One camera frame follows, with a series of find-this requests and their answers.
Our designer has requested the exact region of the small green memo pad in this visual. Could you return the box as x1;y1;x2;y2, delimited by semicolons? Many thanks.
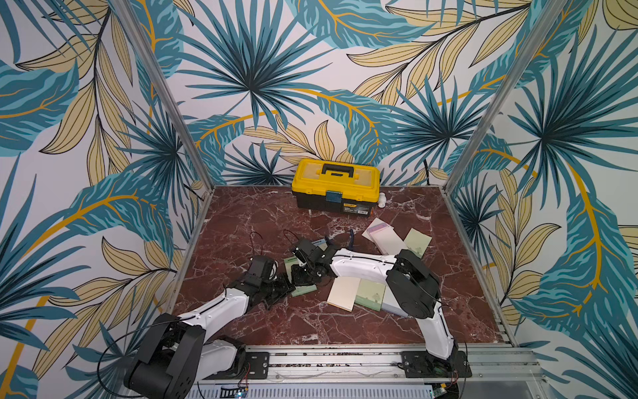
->
284;257;317;297

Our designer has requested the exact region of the yellow topped cream memo pad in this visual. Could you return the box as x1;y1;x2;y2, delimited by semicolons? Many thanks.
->
327;277;361;312

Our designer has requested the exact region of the large green memo pad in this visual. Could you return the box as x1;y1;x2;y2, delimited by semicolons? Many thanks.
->
355;279;385;312

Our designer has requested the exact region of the pink memo pad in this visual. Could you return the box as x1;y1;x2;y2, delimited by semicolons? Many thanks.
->
370;228;407;255

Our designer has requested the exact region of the blue topped cream memo pad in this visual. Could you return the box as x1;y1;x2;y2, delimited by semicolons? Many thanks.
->
312;239;328;250

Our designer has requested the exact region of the grey white memo pad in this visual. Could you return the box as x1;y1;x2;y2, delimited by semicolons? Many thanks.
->
381;291;409;318

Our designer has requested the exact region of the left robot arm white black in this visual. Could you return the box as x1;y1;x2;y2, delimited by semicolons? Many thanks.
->
123;255;295;398

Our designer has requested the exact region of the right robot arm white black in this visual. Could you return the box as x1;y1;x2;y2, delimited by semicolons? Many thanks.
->
291;239;458;362

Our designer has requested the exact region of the yellow black toolbox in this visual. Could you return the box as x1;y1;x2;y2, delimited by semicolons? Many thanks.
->
292;158;380;216

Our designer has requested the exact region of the small white bottle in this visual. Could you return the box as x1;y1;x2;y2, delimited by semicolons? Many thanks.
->
377;193;387;209

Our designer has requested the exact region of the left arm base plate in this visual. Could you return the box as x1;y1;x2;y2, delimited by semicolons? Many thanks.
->
202;352;270;382

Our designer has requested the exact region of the aluminium front rail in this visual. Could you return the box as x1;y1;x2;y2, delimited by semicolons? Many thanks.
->
184;344;554;398

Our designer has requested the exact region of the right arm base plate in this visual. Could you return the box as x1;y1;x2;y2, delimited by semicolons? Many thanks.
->
400;351;472;380

